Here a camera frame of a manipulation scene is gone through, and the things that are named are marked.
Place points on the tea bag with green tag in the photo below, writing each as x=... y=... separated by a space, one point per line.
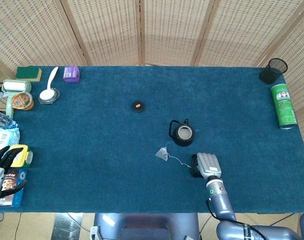
x=162 y=153

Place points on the purple box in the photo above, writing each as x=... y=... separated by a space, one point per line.
x=71 y=75

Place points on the orange jelly cup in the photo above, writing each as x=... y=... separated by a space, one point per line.
x=22 y=101

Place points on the white plastic spoon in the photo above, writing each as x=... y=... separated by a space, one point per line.
x=47 y=93

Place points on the black cast iron teapot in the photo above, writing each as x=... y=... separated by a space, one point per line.
x=183 y=143

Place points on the black teapot lid orange knob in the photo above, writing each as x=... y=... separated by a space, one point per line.
x=138 y=106

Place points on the bamboo folding screen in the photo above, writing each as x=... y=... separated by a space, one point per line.
x=111 y=32

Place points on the green yellow sponge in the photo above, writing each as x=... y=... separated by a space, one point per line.
x=28 y=73

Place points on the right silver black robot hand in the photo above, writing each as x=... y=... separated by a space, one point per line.
x=209 y=163

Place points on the light green lint roller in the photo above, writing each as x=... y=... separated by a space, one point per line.
x=14 y=86

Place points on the white blue wet wipes pack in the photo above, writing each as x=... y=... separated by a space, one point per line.
x=2 y=138

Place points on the green chip can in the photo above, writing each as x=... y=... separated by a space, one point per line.
x=284 y=107

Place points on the black mesh pen holder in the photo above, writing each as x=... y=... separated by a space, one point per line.
x=270 y=73

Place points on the blue table cloth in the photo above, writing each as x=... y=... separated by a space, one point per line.
x=116 y=162

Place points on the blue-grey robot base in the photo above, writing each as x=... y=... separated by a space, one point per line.
x=146 y=226

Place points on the green white small packet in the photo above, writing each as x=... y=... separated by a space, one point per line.
x=30 y=156

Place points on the silver steel wool scourer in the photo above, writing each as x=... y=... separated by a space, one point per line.
x=56 y=96

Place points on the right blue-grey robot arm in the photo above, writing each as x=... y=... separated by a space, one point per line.
x=222 y=205

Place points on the blue cookie box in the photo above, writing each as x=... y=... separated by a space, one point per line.
x=13 y=177

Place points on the clear plastic water bottle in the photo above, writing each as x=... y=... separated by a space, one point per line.
x=3 y=121

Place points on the yellow box with barcode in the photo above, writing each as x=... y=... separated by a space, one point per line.
x=20 y=161

